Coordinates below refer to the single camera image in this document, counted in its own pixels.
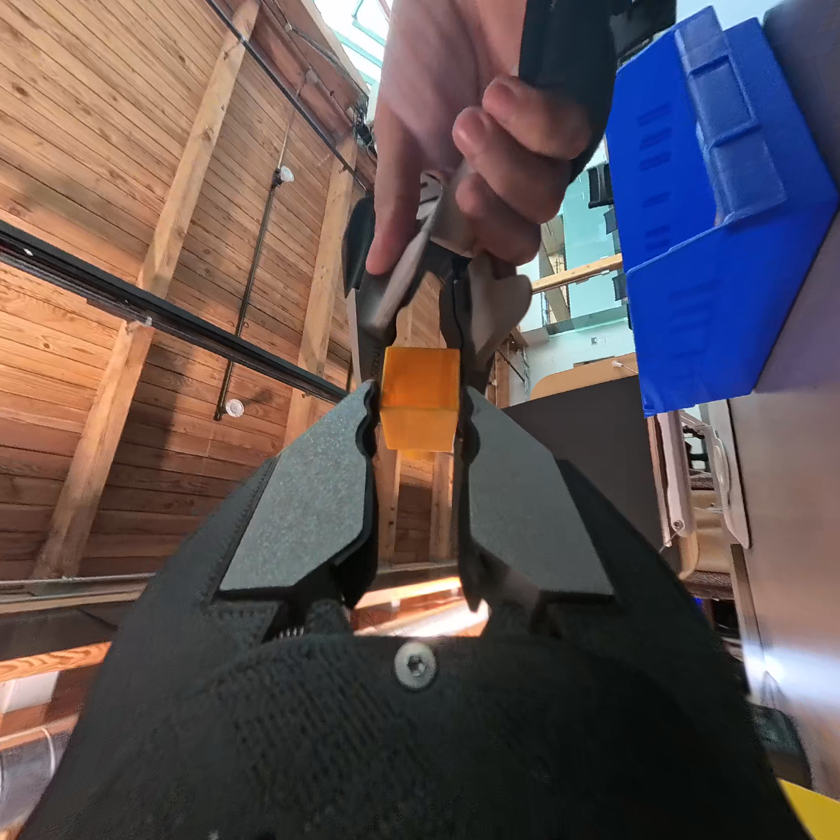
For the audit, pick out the tan board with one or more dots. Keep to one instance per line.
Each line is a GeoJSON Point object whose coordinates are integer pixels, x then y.
{"type": "Point", "coordinates": [577, 380]}

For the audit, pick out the ceiling track light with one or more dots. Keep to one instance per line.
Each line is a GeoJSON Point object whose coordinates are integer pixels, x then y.
{"type": "Point", "coordinates": [234, 408]}
{"type": "Point", "coordinates": [286, 174]}

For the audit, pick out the person's right hand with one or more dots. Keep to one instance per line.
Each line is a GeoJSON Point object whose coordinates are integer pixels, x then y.
{"type": "Point", "coordinates": [446, 79]}

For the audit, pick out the silver ventilation duct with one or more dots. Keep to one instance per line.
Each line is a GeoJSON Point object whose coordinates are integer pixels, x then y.
{"type": "Point", "coordinates": [33, 768]}

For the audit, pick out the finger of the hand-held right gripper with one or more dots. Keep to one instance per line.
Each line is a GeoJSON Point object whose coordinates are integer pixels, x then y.
{"type": "Point", "coordinates": [394, 295]}
{"type": "Point", "coordinates": [499, 308]}

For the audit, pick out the black ceiling rail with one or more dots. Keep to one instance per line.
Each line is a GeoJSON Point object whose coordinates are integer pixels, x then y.
{"type": "Point", "coordinates": [164, 315]}

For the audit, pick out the blue plastic bin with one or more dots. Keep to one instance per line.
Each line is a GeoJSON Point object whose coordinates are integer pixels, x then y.
{"type": "Point", "coordinates": [709, 229]}

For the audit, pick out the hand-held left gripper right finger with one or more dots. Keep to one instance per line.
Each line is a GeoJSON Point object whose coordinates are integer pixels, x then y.
{"type": "Point", "coordinates": [525, 518]}

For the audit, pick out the orange plastic part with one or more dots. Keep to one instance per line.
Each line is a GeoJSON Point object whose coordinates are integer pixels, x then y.
{"type": "Point", "coordinates": [420, 394]}

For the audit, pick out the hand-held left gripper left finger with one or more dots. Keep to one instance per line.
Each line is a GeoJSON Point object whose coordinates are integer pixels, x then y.
{"type": "Point", "coordinates": [308, 512]}

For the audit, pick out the yellow plastic bin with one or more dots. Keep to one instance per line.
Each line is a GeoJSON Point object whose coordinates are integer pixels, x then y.
{"type": "Point", "coordinates": [814, 814]}

